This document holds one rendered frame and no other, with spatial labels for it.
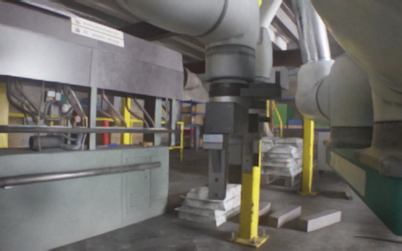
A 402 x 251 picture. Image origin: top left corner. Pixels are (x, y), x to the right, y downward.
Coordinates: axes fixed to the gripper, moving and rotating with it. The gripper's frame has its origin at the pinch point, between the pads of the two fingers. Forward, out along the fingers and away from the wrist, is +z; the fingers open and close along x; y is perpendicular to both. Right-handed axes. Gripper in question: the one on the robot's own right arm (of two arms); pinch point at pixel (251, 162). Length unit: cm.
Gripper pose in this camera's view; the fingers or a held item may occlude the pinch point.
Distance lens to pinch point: 77.6
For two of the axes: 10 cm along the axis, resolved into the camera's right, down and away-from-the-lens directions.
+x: 3.3, 0.2, 9.5
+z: -0.2, 10.0, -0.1
